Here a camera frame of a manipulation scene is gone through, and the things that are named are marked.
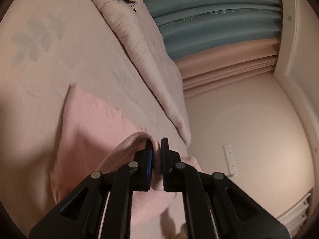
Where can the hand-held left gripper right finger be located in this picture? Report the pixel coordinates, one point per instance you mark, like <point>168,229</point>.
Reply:
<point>163,161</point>

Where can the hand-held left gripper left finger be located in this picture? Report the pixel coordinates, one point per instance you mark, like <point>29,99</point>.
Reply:
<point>148,161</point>

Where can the pink striped long-sleeve shirt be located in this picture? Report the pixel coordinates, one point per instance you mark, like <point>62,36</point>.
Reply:
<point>94,134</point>

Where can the grey quilt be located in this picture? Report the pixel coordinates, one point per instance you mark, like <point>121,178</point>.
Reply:
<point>144,54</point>

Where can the pink curtain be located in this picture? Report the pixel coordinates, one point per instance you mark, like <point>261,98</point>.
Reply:
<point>224,67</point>

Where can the teal curtain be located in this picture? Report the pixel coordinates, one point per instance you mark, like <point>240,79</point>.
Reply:
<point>211,29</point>

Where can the white panelled furniture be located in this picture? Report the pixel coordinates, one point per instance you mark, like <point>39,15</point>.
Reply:
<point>296,209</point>

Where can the white moulded trim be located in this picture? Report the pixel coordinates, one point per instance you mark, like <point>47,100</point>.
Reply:
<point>299,54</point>

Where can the white wall power strip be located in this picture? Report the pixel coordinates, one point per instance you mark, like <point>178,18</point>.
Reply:
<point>230,159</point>

